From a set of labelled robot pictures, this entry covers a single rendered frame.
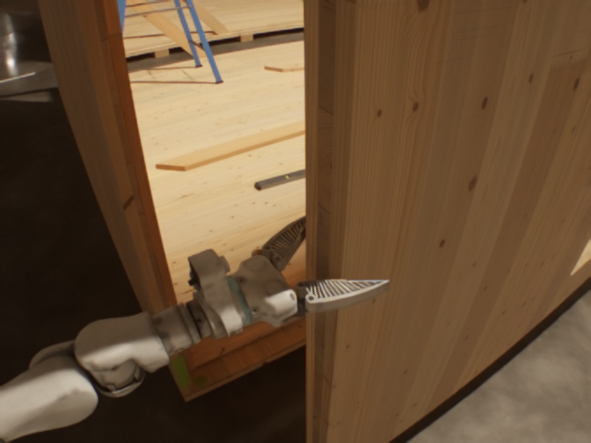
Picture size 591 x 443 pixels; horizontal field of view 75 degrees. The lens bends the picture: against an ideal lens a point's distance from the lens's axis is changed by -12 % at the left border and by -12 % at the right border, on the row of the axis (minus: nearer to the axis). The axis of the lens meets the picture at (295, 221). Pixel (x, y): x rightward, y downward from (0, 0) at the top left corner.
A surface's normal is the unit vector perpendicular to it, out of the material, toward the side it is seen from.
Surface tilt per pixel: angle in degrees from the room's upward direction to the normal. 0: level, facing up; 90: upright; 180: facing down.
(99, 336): 1
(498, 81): 90
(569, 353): 0
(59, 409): 90
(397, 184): 90
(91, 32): 90
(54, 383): 0
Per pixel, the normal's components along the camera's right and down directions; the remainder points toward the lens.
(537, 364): 0.01, -0.78
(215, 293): 0.52, 0.39
